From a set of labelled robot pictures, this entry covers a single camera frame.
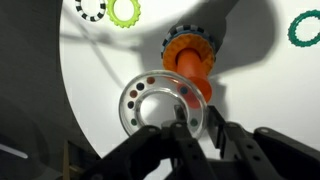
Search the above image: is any clear band with dots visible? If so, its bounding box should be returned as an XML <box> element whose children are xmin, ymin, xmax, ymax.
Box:
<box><xmin>119</xmin><ymin>70</ymin><xmax>207</xmax><ymax>139</ymax></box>

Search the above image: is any white round table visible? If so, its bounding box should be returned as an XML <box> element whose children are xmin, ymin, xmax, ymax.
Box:
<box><xmin>59</xmin><ymin>0</ymin><xmax>320</xmax><ymax>180</ymax></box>

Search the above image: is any orange pole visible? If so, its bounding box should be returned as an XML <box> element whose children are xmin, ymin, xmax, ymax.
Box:
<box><xmin>176</xmin><ymin>49</ymin><xmax>212</xmax><ymax>103</ymax></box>

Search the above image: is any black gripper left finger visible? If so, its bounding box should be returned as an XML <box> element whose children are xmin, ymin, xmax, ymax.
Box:
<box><xmin>80</xmin><ymin>123</ymin><xmax>217</xmax><ymax>180</ymax></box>

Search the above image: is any dark green ring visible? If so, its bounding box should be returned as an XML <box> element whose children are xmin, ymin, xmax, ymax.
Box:
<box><xmin>287</xmin><ymin>9</ymin><xmax>320</xmax><ymax>48</ymax></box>

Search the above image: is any black white striped base ring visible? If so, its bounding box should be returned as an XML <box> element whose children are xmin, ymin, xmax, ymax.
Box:
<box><xmin>166</xmin><ymin>23</ymin><xmax>216</xmax><ymax>51</ymax></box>

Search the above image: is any black white loose ring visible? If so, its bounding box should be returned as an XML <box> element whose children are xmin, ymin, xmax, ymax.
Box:
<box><xmin>74</xmin><ymin>0</ymin><xmax>107</xmax><ymax>23</ymax></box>

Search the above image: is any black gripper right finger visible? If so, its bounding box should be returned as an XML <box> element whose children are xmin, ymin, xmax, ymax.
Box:
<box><xmin>208</xmin><ymin>106</ymin><xmax>320</xmax><ymax>180</ymax></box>

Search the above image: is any lime green gear ring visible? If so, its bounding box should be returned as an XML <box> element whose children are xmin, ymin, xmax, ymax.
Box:
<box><xmin>106</xmin><ymin>0</ymin><xmax>142</xmax><ymax>29</ymax></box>

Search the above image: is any yellow gear ring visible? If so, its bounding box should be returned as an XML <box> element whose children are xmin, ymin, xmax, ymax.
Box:
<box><xmin>162</xmin><ymin>33</ymin><xmax>216</xmax><ymax>76</ymax></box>

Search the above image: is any blue base ring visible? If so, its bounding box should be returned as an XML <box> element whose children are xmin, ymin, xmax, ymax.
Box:
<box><xmin>160</xmin><ymin>28</ymin><xmax>214</xmax><ymax>59</ymax></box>

